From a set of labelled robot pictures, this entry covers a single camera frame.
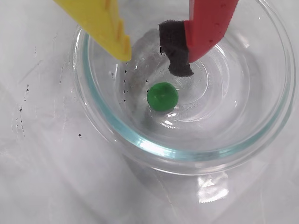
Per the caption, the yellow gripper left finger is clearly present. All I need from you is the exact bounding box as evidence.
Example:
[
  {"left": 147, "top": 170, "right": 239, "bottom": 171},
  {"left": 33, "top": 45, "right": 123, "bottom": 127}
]
[{"left": 52, "top": 0, "right": 132, "bottom": 62}]

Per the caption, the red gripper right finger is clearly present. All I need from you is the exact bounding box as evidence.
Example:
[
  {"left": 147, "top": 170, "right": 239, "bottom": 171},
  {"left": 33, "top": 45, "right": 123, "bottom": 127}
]
[{"left": 158, "top": 0, "right": 240, "bottom": 77}]

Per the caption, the green round pill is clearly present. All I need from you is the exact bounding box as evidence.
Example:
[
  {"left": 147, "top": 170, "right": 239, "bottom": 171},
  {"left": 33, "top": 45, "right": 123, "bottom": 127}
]
[{"left": 146, "top": 82, "right": 180, "bottom": 112}]

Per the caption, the glass bowl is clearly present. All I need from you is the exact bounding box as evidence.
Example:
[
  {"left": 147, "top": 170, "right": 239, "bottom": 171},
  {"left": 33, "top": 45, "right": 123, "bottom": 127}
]
[{"left": 71, "top": 0, "right": 297, "bottom": 175}]

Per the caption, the white table cloth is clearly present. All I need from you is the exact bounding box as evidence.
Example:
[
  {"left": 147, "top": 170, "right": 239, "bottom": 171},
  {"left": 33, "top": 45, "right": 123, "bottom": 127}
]
[{"left": 0, "top": 0, "right": 299, "bottom": 224}]

